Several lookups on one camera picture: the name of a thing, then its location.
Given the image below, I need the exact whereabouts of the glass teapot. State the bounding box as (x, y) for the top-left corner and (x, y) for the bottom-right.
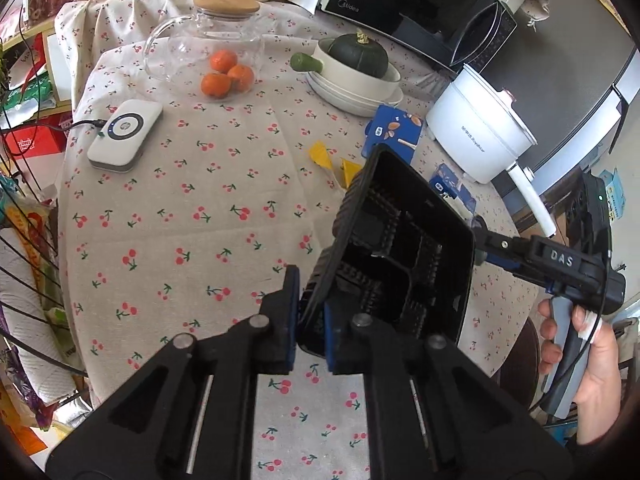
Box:
(144, 0), (266, 103)

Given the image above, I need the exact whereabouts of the white saucepan with green handle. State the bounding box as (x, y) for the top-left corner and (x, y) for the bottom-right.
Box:
(312, 37), (403, 103)

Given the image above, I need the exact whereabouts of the white plate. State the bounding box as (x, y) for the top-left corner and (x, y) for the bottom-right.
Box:
(306, 70), (405, 117)

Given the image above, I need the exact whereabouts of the red yellow snack packet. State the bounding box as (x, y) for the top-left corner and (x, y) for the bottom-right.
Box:
(0, 195), (56, 291)

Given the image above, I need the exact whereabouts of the brown trash bin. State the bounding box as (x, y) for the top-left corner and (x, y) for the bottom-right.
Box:
(497, 317), (543, 411)

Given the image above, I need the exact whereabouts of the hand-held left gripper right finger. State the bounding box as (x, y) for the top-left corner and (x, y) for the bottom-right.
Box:
(322, 300), (573, 480)

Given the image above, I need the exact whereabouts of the glass pot lid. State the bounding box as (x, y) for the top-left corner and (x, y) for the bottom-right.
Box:
(462, 62), (537, 143)

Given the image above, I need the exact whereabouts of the green plastic bag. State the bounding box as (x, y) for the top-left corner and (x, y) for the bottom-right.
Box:
(0, 67), (53, 116)

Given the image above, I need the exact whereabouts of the white wireless charger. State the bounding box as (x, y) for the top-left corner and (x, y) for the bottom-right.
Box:
(87, 99), (164, 172)

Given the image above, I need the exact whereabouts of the blue white carton box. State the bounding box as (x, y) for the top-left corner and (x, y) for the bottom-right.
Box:
(600, 170), (628, 221)

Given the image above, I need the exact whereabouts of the red printed box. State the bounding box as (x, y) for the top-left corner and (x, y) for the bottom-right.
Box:
(0, 125), (70, 161)

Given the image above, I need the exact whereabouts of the black plastic food tray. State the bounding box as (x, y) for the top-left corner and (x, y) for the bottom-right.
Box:
(297, 144), (476, 358)

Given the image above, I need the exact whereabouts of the wooden teapot lid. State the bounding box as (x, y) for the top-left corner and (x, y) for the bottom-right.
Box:
(194, 0), (262, 23)

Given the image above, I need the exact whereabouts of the white electric pot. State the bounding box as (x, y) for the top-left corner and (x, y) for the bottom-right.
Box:
(425, 62), (557, 238)

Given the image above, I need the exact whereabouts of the yellow scrap piece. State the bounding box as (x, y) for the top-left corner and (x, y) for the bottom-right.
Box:
(340, 158), (366, 191)
(308, 142), (333, 168)

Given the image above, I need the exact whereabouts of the small green fruit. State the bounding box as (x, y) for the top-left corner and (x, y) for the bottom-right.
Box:
(290, 52), (326, 73)

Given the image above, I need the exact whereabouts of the blue white small box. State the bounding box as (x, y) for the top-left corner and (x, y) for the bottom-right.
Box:
(429, 164), (478, 216)

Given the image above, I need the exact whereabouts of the small orange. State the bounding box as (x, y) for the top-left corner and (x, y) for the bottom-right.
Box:
(227, 64), (256, 93)
(201, 73), (233, 99)
(209, 49), (239, 72)

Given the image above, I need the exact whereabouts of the black microwave oven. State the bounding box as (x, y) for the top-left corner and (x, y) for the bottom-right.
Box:
(316, 0), (532, 73)

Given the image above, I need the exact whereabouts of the cherry print tablecloth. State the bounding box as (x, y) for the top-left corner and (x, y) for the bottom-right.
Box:
(52, 0), (556, 480)

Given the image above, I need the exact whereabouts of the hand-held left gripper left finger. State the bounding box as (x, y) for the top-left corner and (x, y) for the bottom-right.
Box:
(45, 264), (301, 480)

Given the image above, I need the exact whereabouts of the grey refrigerator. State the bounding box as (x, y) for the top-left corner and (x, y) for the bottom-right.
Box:
(520, 45), (640, 211)

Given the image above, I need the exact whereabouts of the black charger cable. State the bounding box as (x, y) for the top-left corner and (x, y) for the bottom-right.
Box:
(0, 117), (108, 137)

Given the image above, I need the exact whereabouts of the person's right forearm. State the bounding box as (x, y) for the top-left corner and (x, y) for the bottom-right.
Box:
(575, 405), (623, 447)

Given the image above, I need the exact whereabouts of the person's right hand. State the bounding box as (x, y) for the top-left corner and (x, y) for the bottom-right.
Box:
(537, 299), (624, 408)

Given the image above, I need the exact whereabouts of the dark green squash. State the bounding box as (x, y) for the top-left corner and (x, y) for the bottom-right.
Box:
(327, 30), (389, 79)

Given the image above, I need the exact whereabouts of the black wire rack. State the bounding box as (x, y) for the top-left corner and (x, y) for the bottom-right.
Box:
(0, 160), (91, 381)

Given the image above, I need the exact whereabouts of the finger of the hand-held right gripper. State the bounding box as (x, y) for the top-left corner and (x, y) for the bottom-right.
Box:
(471, 216), (534, 262)
(477, 252), (524, 276)

